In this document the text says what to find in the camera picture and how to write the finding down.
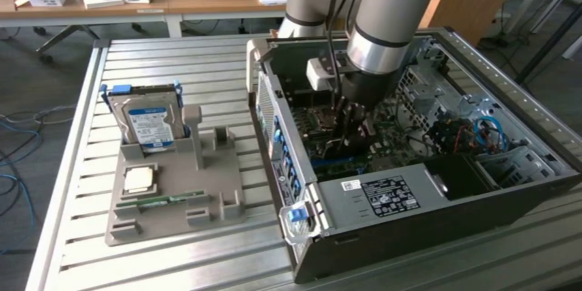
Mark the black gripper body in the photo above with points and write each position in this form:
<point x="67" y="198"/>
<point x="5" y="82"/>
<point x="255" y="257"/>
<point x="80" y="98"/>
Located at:
<point x="368" y="91"/>

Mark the wooden desk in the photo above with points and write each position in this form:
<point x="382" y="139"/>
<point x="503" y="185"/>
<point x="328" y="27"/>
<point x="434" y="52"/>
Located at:
<point x="218" y="1"/>
<point x="68" y="11"/>

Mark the grey chipset heatsink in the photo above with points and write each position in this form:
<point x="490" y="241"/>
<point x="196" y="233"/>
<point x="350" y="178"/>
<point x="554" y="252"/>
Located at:
<point x="386" y="165"/>

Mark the grey parts rack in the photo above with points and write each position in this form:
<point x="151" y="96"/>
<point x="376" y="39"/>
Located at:
<point x="182" y="175"/>

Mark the blue expansion card retainer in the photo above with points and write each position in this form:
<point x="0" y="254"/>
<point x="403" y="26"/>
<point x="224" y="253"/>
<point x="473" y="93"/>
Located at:
<point x="286" y="158"/>

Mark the black expansion slot blue clip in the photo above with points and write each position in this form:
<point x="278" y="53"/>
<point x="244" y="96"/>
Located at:
<point x="340" y="169"/>

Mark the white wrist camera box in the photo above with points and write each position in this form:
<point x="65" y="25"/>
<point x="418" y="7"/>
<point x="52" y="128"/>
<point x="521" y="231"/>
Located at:
<point x="322" y="74"/>

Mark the silver CPU chip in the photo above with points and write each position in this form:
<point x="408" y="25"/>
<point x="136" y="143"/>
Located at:
<point x="139" y="180"/>

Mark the green motherboard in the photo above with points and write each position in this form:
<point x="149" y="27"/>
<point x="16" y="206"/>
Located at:
<point x="395" y="144"/>

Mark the CPU socket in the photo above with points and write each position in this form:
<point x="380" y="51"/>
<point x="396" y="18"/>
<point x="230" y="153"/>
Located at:
<point x="323" y="117"/>

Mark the grey power supply unit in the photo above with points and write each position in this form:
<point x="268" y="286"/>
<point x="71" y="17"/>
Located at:
<point x="346" y="209"/>

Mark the green RAM stick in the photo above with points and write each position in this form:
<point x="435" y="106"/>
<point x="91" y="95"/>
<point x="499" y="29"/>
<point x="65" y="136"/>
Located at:
<point x="159" y="199"/>

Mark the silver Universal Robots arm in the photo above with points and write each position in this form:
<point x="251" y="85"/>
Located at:
<point x="386" y="15"/>

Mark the black open PC case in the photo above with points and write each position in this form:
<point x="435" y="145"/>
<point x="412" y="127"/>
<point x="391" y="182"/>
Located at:
<point x="408" y="236"/>

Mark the black metal post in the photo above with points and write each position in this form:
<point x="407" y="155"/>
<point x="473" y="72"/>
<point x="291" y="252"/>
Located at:
<point x="545" y="45"/>

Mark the hard disk with blue caddy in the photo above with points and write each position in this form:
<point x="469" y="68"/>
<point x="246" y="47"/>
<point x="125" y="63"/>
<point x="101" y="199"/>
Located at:
<point x="149" y="124"/>

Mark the blue case latch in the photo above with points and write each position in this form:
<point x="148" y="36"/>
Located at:
<point x="296" y="216"/>

